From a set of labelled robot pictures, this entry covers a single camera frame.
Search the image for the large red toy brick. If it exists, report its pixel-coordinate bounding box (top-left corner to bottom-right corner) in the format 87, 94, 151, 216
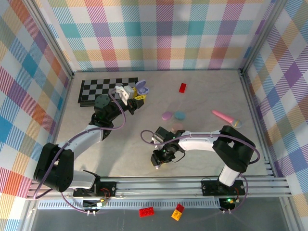
139, 206, 155, 218

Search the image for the aluminium side rail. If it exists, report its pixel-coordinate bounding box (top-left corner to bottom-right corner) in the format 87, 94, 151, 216
42, 72, 76, 180
240, 69, 276, 178

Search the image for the slotted white cable duct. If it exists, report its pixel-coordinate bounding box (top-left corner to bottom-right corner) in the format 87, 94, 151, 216
38, 201, 221, 210

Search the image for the thin black cable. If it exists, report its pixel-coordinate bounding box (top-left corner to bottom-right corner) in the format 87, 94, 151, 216
166, 150, 186, 163

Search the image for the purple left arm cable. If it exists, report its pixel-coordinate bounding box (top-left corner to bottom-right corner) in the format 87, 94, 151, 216
32, 89, 127, 215

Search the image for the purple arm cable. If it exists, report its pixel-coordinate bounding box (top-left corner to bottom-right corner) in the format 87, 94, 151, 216
140, 129, 262, 214
32, 89, 127, 215

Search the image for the black folding chessboard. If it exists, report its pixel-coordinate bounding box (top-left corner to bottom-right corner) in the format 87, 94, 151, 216
77, 77, 140, 108

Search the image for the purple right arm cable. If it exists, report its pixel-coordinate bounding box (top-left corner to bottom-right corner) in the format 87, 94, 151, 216
140, 129, 262, 214

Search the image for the aluminium frame post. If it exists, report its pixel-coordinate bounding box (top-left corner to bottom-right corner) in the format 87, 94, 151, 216
23, 0, 75, 80
239, 0, 288, 77

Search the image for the aluminium front rail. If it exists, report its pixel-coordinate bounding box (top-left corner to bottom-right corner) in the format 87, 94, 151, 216
26, 176, 293, 200

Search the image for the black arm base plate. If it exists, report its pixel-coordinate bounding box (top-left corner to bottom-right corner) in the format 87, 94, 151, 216
200, 177, 246, 197
73, 180, 118, 198

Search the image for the orange yellow toy brick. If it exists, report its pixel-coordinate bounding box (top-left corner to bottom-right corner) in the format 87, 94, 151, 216
171, 208, 183, 221

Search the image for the lavender earbud charging case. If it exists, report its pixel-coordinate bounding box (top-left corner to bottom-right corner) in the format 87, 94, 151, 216
134, 79, 150, 96

